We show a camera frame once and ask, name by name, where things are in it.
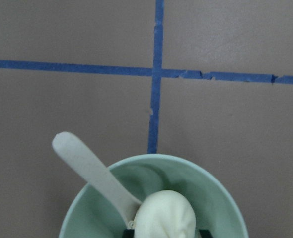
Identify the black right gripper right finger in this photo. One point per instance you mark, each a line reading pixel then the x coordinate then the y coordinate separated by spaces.
pixel 205 234

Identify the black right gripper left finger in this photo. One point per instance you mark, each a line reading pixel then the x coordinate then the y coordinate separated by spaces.
pixel 128 233

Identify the white soup spoon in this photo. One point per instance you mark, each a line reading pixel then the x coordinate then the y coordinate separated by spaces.
pixel 86 164

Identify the white steamed bun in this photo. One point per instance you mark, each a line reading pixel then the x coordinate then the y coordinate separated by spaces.
pixel 165 214

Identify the green ceramic bowl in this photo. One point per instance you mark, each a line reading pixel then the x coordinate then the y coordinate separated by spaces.
pixel 92 216

